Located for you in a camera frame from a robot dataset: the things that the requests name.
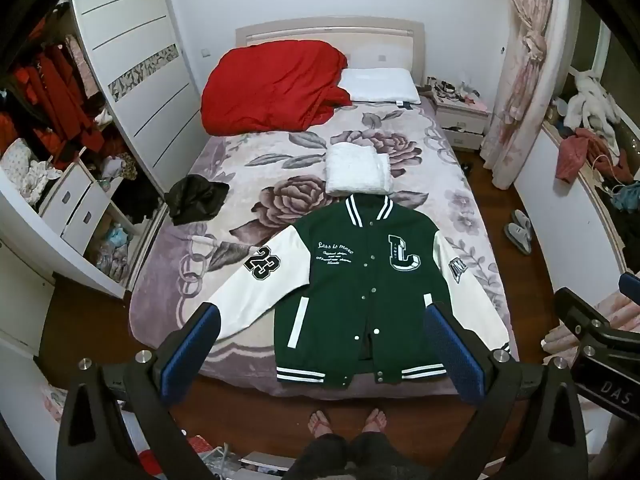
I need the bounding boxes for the green white varsity jacket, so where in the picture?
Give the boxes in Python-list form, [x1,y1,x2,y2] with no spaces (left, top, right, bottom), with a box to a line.
[209,194,512,387]

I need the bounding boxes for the pink floral cloth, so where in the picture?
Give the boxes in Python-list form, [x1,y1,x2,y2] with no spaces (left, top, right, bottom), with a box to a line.
[542,290,640,366]

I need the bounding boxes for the beige bed headboard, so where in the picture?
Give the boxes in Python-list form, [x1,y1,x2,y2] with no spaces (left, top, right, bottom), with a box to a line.
[235,19,426,91]

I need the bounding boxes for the red duvet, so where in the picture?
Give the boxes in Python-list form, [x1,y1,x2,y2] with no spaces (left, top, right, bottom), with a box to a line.
[201,42,353,137]

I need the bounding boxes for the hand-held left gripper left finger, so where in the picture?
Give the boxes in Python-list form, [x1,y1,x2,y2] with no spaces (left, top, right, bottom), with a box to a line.
[55,302,222,480]

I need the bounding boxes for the white wardrobe drawer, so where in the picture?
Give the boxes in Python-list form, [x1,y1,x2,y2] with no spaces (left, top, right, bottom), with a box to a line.
[62,185,108,248]
[40,164,96,221]

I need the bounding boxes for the black crumpled garment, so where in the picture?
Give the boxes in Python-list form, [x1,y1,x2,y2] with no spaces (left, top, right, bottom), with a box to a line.
[164,176,231,226]

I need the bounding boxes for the red crumpled garment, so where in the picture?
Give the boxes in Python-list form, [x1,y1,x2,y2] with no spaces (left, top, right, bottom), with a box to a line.
[556,129,622,184]

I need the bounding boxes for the white pillow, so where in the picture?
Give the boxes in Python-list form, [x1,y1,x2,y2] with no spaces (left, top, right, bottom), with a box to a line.
[340,66,422,106]

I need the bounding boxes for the white dotted cloth pile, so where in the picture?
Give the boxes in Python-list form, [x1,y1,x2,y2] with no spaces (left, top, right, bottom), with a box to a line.
[0,137,63,206]

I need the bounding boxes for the white fluffy garment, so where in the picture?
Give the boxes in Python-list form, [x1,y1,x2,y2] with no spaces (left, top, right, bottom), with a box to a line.
[565,70,622,136]

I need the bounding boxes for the person's foot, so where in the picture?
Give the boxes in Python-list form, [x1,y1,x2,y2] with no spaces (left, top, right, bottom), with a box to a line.
[362,408,389,434]
[307,410,334,441]

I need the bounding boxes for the teal cloth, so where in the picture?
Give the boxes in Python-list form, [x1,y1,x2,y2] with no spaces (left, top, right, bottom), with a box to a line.
[607,185,640,212]

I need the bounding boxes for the pastel clothes pile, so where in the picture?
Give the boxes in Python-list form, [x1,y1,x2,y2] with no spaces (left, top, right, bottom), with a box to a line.
[95,222,132,282]

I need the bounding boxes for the white folded fluffy blanket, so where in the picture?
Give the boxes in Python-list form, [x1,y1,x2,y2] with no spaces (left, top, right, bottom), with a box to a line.
[325,142,392,197]

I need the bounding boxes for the white papers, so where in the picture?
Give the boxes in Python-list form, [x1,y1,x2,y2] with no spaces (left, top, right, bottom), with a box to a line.
[239,450,297,480]

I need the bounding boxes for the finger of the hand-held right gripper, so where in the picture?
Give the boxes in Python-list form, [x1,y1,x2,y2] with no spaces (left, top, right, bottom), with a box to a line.
[618,271,640,307]
[554,287,640,347]

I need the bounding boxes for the white nightstand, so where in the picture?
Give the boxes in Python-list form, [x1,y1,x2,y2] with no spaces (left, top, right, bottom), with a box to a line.
[431,92,490,152]

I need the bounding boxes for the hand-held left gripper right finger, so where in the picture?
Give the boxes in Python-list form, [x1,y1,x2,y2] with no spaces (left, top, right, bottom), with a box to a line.
[424,302,591,480]

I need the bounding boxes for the white open wardrobe frame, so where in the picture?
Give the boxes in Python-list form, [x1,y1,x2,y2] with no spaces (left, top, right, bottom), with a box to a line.
[0,135,132,356]

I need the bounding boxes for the heap of small nightstand items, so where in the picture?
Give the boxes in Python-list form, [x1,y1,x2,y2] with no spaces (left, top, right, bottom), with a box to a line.
[425,77,488,111]

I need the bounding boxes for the person's dark trousers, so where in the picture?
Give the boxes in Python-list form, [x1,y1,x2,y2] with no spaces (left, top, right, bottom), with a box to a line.
[287,430,397,480]

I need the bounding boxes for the pink floral curtain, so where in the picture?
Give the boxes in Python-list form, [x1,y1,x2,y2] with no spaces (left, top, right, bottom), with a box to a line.
[480,0,571,191]

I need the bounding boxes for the person's right foot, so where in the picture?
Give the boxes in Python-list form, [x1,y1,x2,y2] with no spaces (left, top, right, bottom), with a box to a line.
[362,408,389,434]

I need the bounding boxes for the person's left foot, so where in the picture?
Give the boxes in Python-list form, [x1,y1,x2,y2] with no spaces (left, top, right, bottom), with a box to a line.
[307,410,334,441]

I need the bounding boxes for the red hanging clothes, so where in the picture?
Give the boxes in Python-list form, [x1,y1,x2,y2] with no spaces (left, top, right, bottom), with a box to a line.
[10,40,103,161]

